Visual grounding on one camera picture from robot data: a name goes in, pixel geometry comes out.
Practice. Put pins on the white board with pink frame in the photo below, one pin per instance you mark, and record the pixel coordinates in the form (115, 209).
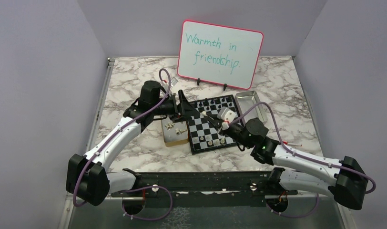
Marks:
(219, 54)

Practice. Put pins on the aluminium frame rail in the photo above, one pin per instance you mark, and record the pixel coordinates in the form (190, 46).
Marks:
(68, 204)

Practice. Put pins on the empty silver metal tin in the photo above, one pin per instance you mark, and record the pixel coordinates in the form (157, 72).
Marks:
(244, 101)

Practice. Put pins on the red and white marker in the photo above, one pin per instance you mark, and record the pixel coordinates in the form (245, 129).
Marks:
(293, 144)

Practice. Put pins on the gold tin with white pieces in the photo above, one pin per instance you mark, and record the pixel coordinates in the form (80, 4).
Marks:
(174, 134)

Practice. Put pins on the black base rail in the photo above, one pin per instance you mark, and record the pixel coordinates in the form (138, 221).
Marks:
(202, 189)

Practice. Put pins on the black and white chessboard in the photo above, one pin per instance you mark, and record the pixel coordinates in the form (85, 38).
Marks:
(198, 126)

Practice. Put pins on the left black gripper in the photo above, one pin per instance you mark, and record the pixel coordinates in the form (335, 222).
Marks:
(187, 109)

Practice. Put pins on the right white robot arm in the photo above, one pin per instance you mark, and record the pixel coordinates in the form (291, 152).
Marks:
(343, 180)

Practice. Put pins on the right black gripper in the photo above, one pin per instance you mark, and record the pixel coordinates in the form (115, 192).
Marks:
(216, 123)

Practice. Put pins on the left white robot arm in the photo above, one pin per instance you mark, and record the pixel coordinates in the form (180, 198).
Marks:
(87, 176)

